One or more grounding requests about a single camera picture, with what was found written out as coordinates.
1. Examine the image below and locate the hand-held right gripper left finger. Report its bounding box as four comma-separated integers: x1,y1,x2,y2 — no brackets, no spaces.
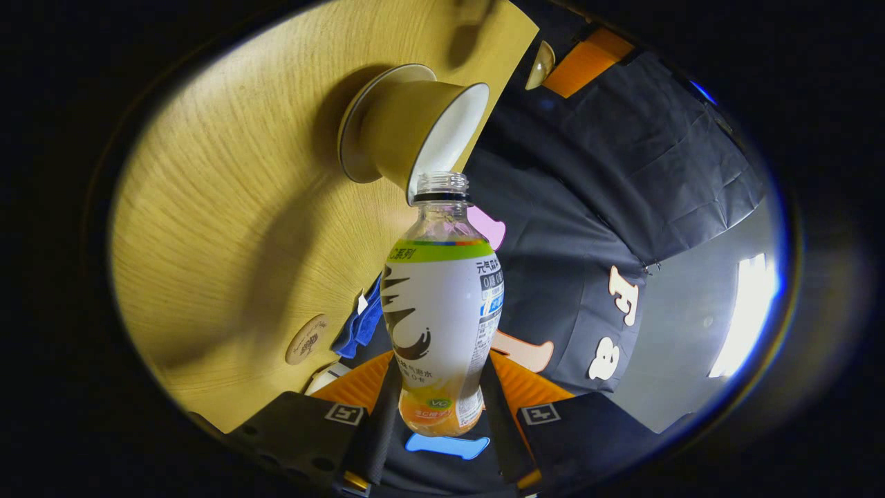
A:
228,351,402,495

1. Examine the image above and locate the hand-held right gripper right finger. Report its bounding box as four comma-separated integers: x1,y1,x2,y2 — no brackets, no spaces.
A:
481,349,658,495

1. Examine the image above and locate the cream teacup lid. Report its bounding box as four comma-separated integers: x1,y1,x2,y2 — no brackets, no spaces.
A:
524,40,556,91

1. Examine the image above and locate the round wooden coaster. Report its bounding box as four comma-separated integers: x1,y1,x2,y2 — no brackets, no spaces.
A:
285,314,330,366

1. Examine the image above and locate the plastic water bottle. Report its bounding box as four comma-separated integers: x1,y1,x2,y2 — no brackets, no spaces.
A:
380,171,505,437

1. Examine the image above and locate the cream ceramic teacup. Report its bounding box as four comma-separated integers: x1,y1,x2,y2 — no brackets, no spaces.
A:
357,80,490,206

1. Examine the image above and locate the white toaster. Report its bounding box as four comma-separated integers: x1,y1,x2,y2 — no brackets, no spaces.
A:
304,361,353,396

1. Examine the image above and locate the blue folded towel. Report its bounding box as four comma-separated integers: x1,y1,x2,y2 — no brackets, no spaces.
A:
330,273,383,359

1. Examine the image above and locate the black backdrop cloth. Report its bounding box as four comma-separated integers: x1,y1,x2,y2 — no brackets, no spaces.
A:
332,0,768,495

